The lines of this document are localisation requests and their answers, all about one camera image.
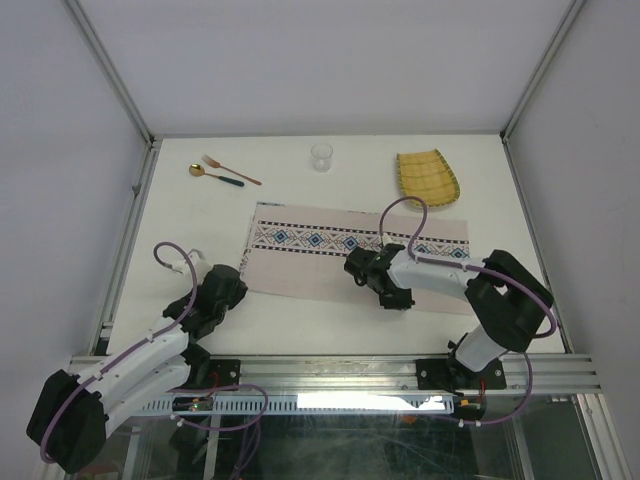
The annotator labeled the right aluminium frame post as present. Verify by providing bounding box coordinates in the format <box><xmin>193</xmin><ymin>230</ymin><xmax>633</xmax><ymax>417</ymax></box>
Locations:
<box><xmin>500</xmin><ymin>0</ymin><xmax>588</xmax><ymax>144</ymax></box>

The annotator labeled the white slotted cable duct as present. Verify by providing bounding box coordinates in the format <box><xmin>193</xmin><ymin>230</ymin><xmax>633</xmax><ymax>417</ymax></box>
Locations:
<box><xmin>140</xmin><ymin>392</ymin><xmax>454</xmax><ymax>416</ymax></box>

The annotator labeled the rose gold fork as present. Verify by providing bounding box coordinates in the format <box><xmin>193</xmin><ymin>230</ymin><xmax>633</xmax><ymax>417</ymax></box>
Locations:
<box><xmin>201</xmin><ymin>155</ymin><xmax>262</xmax><ymax>186</ymax></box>

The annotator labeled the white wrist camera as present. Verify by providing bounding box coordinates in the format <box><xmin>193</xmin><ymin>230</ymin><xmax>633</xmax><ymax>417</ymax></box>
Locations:
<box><xmin>168</xmin><ymin>249</ymin><xmax>212</xmax><ymax>282</ymax></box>
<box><xmin>381</xmin><ymin>233</ymin><xmax>394</xmax><ymax>247</ymax></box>

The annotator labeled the aluminium frame post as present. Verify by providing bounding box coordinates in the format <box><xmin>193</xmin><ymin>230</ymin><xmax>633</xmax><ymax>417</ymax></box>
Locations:
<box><xmin>61</xmin><ymin>0</ymin><xmax>155</xmax><ymax>148</ymax></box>
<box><xmin>500</xmin><ymin>0</ymin><xmax>588</xmax><ymax>144</ymax></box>

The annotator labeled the aluminium front mounting rail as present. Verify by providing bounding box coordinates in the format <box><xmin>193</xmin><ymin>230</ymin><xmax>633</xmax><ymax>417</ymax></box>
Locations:
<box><xmin>62</xmin><ymin>353</ymin><xmax>599</xmax><ymax>401</ymax></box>

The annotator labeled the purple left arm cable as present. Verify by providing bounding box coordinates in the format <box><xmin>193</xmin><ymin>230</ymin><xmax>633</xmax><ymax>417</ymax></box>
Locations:
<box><xmin>38</xmin><ymin>241</ymin><xmax>271</xmax><ymax>480</ymax></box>

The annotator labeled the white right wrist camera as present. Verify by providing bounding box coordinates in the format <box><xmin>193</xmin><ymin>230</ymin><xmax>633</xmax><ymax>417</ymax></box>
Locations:
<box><xmin>381</xmin><ymin>233</ymin><xmax>394</xmax><ymax>247</ymax></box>

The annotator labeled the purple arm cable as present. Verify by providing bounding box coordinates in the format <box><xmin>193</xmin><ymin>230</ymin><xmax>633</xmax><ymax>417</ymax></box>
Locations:
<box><xmin>38</xmin><ymin>241</ymin><xmax>271</xmax><ymax>480</ymax></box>
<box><xmin>378</xmin><ymin>196</ymin><xmax>558</xmax><ymax>428</ymax></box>

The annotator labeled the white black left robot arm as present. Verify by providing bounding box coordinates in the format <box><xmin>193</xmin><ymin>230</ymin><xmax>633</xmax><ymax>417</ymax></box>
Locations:
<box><xmin>26</xmin><ymin>264</ymin><xmax>248</xmax><ymax>474</ymax></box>

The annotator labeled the clear drinking glass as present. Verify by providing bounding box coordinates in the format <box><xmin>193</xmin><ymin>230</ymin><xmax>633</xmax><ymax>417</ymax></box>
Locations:
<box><xmin>311</xmin><ymin>143</ymin><xmax>333</xmax><ymax>173</ymax></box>

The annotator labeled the gold spoon green handle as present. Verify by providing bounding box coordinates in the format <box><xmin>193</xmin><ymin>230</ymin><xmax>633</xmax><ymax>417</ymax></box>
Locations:
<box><xmin>188</xmin><ymin>164</ymin><xmax>245</xmax><ymax>188</ymax></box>

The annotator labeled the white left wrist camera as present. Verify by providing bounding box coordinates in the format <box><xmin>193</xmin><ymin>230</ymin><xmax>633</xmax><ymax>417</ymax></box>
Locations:
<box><xmin>168</xmin><ymin>249</ymin><xmax>212</xmax><ymax>282</ymax></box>

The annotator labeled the left aluminium frame post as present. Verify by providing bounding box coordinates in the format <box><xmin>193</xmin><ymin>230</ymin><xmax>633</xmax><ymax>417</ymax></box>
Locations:
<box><xmin>61</xmin><ymin>0</ymin><xmax>155</xmax><ymax>148</ymax></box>

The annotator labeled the yellow woven pattern plate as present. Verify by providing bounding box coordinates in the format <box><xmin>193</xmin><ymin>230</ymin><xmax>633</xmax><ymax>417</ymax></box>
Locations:
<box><xmin>396</xmin><ymin>149</ymin><xmax>461</xmax><ymax>208</ymax></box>

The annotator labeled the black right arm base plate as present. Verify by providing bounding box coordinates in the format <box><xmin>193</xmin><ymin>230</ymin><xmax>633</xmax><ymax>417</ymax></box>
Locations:
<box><xmin>415</xmin><ymin>358</ymin><xmax>506</xmax><ymax>393</ymax></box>

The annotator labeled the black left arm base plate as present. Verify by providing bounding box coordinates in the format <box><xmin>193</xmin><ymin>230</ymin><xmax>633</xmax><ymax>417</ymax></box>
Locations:
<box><xmin>203</xmin><ymin>358</ymin><xmax>241</xmax><ymax>390</ymax></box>

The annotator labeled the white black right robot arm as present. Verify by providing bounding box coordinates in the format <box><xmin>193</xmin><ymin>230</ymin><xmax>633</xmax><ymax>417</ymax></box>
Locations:
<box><xmin>344</xmin><ymin>243</ymin><xmax>557</xmax><ymax>393</ymax></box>

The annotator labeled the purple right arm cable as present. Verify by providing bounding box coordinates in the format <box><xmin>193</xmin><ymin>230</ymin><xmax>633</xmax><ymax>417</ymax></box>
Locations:
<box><xmin>378</xmin><ymin>196</ymin><xmax>558</xmax><ymax>428</ymax></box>

